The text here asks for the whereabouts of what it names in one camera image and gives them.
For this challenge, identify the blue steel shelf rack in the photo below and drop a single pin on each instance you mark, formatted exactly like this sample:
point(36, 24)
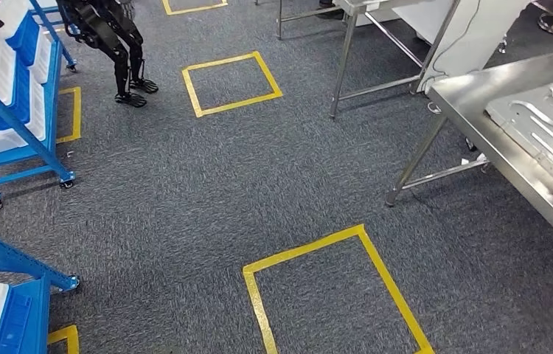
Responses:
point(12, 258)

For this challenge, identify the yellow floor tape square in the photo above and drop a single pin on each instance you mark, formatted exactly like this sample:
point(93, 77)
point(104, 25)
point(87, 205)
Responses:
point(193, 10)
point(71, 339)
point(191, 93)
point(257, 312)

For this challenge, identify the stainless steel table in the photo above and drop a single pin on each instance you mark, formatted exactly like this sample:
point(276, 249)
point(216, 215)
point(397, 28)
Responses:
point(344, 63)
point(472, 112)

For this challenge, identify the person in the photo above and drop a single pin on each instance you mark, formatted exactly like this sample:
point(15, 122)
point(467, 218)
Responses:
point(330, 12)

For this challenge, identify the black humanoid robot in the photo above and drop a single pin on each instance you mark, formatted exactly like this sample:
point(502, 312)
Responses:
point(121, 63)

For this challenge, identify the blue wheeled rack cart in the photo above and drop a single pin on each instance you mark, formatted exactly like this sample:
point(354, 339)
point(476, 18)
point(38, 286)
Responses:
point(12, 157)

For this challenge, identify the white cabinet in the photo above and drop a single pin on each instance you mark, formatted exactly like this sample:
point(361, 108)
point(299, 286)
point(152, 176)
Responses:
point(496, 29)

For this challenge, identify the stamped sheet metal panel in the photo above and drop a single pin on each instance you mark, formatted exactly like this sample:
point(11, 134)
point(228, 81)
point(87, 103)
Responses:
point(550, 137)

